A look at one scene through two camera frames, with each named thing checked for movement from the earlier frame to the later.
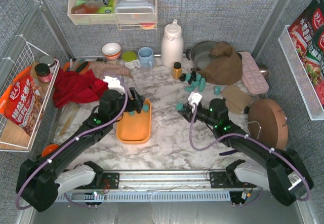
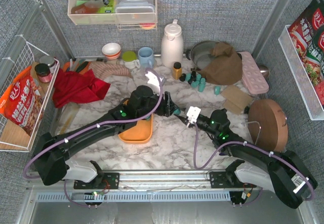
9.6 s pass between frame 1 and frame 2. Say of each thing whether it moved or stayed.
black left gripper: moved
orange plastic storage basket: stayed
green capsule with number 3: stayed
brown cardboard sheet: stayed
